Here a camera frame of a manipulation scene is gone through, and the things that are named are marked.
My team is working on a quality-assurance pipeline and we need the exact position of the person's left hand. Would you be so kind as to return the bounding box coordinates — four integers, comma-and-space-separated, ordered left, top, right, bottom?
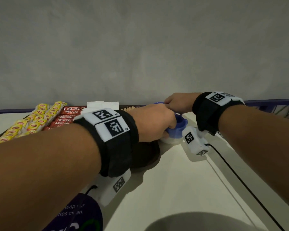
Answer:
127, 103, 178, 143

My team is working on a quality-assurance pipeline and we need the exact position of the person's right hand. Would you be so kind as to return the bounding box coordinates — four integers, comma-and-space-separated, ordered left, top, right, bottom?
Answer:
163, 92, 202, 114

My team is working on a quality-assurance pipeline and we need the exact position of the brown plastic tray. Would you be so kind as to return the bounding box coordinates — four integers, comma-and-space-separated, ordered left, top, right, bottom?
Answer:
0, 104, 161, 169

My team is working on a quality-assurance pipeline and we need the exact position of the row of red Nescafe sachets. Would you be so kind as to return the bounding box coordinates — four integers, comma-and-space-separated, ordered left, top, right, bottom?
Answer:
42, 106, 87, 132

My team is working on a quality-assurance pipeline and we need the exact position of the person's left forearm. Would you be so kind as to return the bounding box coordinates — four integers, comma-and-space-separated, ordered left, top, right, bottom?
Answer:
0, 124, 103, 231

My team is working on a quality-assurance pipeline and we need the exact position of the person's right forearm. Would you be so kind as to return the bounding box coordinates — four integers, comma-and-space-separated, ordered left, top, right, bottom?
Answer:
218, 104, 289, 214

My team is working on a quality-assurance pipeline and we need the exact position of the black right wrist band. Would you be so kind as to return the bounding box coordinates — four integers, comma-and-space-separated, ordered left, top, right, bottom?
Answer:
192, 91, 246, 136

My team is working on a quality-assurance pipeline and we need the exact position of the black wrist band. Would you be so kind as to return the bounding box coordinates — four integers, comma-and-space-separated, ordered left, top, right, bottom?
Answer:
73, 108, 139, 178
192, 91, 246, 136

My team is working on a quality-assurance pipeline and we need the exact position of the black left wrist band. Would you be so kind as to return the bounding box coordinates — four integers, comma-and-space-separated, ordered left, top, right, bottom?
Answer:
73, 108, 139, 178

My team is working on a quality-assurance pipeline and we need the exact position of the white box with marker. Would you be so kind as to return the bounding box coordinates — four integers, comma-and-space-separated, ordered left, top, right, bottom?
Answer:
86, 168, 132, 207

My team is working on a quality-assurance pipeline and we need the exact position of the round purple table sticker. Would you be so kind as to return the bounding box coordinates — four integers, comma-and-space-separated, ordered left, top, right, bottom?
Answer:
42, 192, 103, 231

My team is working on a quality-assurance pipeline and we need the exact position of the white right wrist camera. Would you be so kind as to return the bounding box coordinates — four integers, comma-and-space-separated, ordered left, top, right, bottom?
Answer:
182, 125, 211, 157

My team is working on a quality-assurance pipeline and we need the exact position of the black left camera cable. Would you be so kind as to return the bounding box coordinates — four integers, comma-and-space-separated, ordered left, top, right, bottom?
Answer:
85, 185, 98, 196

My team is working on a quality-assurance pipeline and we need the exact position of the black camera cable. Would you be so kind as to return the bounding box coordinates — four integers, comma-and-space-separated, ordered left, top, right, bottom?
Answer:
205, 143, 286, 231
85, 185, 98, 196

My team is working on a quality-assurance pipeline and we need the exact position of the black right camera cable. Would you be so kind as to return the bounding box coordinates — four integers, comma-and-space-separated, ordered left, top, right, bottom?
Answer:
205, 143, 286, 231

